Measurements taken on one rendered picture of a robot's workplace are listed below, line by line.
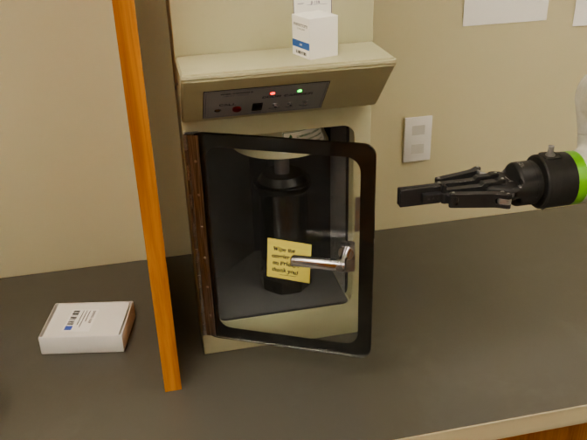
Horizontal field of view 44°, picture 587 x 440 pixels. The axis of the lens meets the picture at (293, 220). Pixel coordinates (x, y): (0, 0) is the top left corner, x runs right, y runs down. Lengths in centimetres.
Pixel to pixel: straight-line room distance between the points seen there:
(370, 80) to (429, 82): 63
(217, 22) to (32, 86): 59
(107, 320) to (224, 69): 62
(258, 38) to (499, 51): 79
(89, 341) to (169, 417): 25
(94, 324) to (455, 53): 100
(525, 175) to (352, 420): 50
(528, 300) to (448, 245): 27
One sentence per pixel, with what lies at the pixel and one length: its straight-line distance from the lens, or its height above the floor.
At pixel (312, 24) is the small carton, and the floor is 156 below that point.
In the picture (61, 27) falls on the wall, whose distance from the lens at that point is 159.
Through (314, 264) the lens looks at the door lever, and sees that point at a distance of 115.
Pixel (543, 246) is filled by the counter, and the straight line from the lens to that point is 181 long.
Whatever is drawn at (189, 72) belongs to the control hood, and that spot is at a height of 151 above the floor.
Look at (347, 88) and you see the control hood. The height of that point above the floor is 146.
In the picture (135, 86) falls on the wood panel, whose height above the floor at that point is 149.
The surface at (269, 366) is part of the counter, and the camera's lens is 136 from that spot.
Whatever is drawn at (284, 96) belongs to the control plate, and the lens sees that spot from 112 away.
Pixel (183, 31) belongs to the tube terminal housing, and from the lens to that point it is 115.
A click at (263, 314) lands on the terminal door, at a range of 129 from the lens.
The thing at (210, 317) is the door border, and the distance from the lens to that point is 133.
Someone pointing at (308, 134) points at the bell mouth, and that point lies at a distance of 126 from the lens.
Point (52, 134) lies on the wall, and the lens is 165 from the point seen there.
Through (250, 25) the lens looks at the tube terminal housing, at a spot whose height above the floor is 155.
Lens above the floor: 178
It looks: 27 degrees down
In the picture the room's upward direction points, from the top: 2 degrees counter-clockwise
